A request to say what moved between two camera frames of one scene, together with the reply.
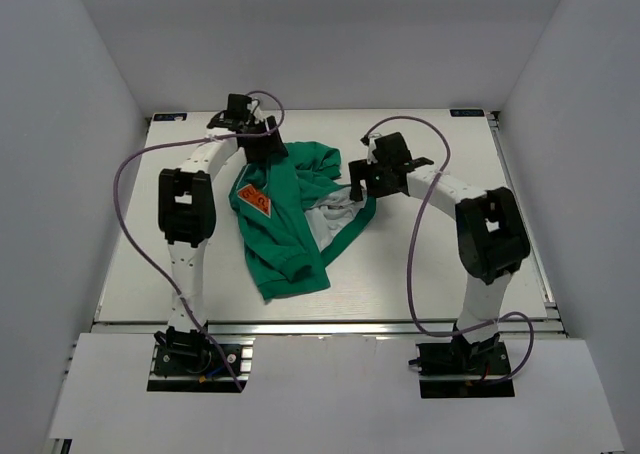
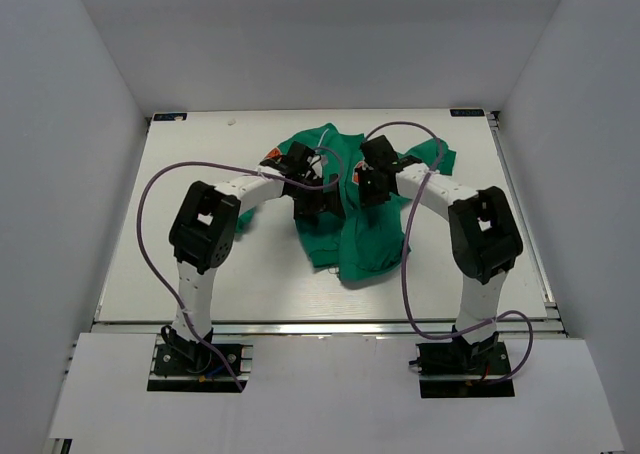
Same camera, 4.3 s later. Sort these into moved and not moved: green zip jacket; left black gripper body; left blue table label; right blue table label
Moved: green zip jacket; left black gripper body
Not moved: left blue table label; right blue table label
